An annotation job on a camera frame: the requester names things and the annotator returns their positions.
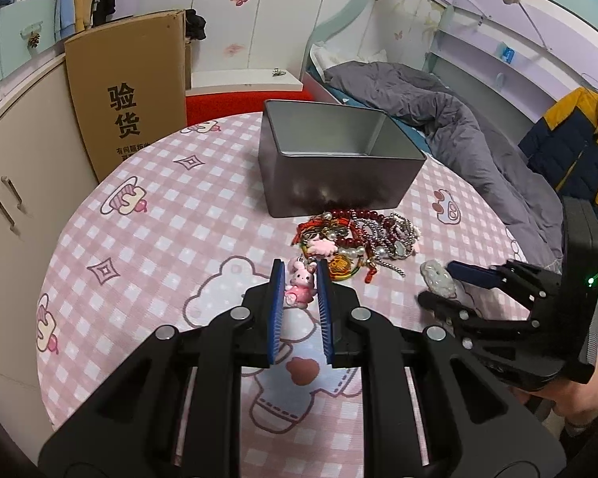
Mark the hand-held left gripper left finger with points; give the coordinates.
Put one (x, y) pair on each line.
(277, 303)

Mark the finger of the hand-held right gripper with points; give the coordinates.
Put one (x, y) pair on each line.
(453, 316)
(471, 273)

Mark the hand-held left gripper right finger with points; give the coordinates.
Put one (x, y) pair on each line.
(324, 303)

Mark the pink bunny charm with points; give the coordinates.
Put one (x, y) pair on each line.
(301, 284)

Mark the white jade pendant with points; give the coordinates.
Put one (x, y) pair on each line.
(436, 276)

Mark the pile of beaded jewelry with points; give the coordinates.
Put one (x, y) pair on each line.
(373, 239)

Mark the grey metal tin box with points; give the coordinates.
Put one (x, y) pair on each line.
(329, 184)

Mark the person's right forearm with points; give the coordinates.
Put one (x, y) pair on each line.
(585, 398)

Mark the yellow and navy jacket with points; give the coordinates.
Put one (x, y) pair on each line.
(568, 154)

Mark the grey duvet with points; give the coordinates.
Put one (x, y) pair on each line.
(453, 119)

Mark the red bench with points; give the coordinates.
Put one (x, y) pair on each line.
(219, 104)

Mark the small blue box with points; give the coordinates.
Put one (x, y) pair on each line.
(506, 54)

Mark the white board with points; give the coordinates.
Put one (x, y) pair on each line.
(239, 79)

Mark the white pillow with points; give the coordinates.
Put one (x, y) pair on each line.
(349, 57)

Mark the pale butterfly sticker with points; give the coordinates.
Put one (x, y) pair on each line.
(233, 50)

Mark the tall cardboard box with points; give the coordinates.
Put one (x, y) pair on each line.
(129, 84)

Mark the beige cabinet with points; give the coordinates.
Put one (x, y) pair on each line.
(30, 159)

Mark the white wardrobe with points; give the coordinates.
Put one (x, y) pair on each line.
(289, 15)

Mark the black cloth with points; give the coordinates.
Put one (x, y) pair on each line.
(195, 25)

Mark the pine cone ornament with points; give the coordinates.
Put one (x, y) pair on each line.
(34, 41)

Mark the light blue hanging shirt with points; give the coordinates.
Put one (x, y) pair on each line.
(66, 0)

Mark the mint drawer unit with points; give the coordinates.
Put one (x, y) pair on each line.
(10, 45)

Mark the purple wall shelf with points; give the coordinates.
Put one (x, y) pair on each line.
(478, 45)

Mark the mint bunk bed frame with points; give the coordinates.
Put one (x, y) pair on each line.
(344, 15)

